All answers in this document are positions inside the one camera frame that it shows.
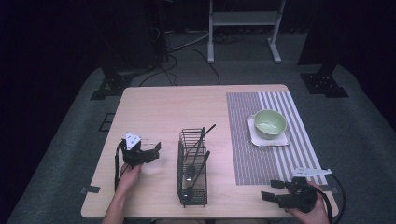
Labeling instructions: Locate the white metal stand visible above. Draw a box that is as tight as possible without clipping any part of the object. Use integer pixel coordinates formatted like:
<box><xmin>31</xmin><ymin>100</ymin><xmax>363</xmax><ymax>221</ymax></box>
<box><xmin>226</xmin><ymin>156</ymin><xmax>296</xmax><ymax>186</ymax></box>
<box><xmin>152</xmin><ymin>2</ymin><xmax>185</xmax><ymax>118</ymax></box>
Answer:
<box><xmin>206</xmin><ymin>0</ymin><xmax>287</xmax><ymax>64</ymax></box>

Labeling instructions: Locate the black floor cable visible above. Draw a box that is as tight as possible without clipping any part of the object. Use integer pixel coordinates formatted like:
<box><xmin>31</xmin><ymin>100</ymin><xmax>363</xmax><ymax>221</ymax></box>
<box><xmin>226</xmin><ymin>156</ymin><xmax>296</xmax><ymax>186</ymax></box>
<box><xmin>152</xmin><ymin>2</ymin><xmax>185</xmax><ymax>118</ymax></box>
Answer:
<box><xmin>138</xmin><ymin>47</ymin><xmax>221</xmax><ymax>88</ymax></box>

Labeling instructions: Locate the black wire cutlery basket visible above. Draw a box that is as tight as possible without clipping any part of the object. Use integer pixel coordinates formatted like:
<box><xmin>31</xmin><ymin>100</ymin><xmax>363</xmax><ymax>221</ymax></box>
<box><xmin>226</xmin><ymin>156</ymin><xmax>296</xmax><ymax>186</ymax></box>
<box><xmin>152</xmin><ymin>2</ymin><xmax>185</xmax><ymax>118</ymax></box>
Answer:
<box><xmin>176</xmin><ymin>128</ymin><xmax>209</xmax><ymax>209</ymax></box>

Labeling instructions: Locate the dark cabinet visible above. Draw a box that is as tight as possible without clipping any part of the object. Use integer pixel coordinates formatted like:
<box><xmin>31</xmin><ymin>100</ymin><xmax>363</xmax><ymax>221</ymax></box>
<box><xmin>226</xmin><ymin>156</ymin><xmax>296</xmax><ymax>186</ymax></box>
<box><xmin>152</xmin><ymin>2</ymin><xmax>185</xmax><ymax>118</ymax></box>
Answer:
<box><xmin>102</xmin><ymin>0</ymin><xmax>170</xmax><ymax>72</ymax></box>

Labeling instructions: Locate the grey tape strip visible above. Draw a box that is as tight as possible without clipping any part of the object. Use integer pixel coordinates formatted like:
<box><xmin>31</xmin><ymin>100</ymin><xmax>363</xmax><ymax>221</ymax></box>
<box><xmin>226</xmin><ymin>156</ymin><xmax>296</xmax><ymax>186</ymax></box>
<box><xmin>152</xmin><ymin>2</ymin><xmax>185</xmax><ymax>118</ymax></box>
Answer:
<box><xmin>320</xmin><ymin>184</ymin><xmax>342</xmax><ymax>194</ymax></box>
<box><xmin>78</xmin><ymin>185</ymin><xmax>102</xmax><ymax>195</ymax></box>

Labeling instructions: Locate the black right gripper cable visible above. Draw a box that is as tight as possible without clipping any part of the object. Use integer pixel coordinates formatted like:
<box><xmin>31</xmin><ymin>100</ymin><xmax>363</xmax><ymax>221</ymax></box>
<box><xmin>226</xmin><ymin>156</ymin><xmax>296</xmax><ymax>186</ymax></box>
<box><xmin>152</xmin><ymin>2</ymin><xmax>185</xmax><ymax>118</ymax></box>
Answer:
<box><xmin>316</xmin><ymin>173</ymin><xmax>347</xmax><ymax>224</ymax></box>

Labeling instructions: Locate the black spoon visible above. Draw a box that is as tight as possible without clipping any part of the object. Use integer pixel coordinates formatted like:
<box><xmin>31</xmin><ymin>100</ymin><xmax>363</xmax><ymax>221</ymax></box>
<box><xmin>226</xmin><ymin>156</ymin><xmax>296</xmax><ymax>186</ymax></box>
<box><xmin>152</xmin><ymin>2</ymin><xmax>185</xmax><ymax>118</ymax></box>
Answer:
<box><xmin>183</xmin><ymin>150</ymin><xmax>211</xmax><ymax>198</ymax></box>
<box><xmin>186</xmin><ymin>126</ymin><xmax>206</xmax><ymax>175</ymax></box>

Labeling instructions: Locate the light green bowl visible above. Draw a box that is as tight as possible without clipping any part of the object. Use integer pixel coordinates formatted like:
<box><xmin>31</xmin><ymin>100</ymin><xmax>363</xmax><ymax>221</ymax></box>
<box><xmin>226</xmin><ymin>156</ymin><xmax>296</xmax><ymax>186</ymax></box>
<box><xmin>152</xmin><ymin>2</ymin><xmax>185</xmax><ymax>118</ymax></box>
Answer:
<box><xmin>253</xmin><ymin>108</ymin><xmax>288</xmax><ymax>141</ymax></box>

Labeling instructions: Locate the grey striped placemat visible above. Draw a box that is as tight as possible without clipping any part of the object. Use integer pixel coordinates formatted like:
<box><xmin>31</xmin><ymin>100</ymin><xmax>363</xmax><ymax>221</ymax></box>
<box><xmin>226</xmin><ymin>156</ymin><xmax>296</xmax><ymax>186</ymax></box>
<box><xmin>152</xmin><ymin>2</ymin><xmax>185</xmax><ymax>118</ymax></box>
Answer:
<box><xmin>225</xmin><ymin>91</ymin><xmax>329</xmax><ymax>187</ymax></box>

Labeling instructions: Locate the black chopstick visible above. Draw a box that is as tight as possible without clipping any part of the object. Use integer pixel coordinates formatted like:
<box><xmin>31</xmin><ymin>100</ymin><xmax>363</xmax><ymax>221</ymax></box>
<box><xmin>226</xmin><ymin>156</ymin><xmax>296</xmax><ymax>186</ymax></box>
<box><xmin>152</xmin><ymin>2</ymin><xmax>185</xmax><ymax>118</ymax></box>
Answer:
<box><xmin>184</xmin><ymin>123</ymin><xmax>217</xmax><ymax>157</ymax></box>

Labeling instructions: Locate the black stand base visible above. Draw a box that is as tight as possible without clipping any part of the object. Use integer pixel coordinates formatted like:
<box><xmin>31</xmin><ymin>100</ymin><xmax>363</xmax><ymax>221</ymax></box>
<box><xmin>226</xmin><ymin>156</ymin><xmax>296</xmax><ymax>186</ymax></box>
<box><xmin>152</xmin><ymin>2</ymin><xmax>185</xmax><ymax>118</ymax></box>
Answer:
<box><xmin>90</xmin><ymin>59</ymin><xmax>135</xmax><ymax>101</ymax></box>
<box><xmin>300</xmin><ymin>62</ymin><xmax>350</xmax><ymax>99</ymax></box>

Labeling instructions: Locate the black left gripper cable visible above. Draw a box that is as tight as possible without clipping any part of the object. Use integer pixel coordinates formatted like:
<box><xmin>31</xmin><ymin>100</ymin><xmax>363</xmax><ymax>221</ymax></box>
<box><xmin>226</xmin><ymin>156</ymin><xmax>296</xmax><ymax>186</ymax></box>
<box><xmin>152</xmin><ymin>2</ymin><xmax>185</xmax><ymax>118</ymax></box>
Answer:
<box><xmin>113</xmin><ymin>140</ymin><xmax>130</xmax><ymax>191</ymax></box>

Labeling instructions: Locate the white floor cable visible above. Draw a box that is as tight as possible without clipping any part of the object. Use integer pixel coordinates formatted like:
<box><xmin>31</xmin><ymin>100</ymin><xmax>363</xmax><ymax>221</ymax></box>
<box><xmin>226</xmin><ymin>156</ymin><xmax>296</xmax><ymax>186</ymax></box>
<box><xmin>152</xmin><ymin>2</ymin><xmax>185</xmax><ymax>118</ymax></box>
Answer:
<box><xmin>166</xmin><ymin>30</ymin><xmax>210</xmax><ymax>52</ymax></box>

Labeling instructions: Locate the person's right hand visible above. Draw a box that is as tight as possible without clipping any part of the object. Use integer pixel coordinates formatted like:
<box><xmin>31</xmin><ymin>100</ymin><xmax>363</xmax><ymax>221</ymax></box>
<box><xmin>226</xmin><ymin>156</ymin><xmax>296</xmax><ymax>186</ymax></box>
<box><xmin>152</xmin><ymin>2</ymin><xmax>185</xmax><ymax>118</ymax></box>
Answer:
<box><xmin>284</xmin><ymin>181</ymin><xmax>331</xmax><ymax>224</ymax></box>

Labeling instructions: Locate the person's left hand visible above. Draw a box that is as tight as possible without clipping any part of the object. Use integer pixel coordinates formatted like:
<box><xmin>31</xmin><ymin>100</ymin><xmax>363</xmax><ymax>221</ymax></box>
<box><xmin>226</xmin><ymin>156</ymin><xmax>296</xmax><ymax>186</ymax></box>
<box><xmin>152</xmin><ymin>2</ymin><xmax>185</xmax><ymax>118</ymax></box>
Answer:
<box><xmin>116</xmin><ymin>162</ymin><xmax>144</xmax><ymax>194</ymax></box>

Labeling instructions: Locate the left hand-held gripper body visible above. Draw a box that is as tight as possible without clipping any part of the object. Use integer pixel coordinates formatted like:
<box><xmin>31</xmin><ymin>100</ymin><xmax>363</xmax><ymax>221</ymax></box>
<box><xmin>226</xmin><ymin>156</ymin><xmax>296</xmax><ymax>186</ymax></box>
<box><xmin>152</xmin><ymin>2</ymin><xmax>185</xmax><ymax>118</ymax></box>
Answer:
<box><xmin>119</xmin><ymin>133</ymin><xmax>148</xmax><ymax>169</ymax></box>

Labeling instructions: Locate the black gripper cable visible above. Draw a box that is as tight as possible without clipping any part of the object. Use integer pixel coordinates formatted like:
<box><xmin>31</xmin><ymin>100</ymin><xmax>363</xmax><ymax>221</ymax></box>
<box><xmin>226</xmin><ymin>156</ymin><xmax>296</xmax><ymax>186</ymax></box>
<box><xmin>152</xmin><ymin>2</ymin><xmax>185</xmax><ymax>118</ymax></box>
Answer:
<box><xmin>316</xmin><ymin>173</ymin><xmax>347</xmax><ymax>224</ymax></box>
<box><xmin>113</xmin><ymin>140</ymin><xmax>130</xmax><ymax>191</ymax></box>

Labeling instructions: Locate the white square plate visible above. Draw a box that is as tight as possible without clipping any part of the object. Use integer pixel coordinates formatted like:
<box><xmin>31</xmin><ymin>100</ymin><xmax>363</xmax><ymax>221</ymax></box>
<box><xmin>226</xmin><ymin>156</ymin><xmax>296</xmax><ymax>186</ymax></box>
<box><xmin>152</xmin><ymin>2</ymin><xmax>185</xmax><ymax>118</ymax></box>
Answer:
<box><xmin>247</xmin><ymin>114</ymin><xmax>291</xmax><ymax>147</ymax></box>

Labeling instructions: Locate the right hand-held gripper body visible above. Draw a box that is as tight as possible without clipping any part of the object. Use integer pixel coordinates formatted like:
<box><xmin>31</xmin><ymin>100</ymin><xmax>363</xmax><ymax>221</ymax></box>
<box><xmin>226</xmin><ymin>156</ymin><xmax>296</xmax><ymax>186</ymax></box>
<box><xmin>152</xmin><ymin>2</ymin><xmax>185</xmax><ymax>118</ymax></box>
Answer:
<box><xmin>276</xmin><ymin>167</ymin><xmax>332</xmax><ymax>215</ymax></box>

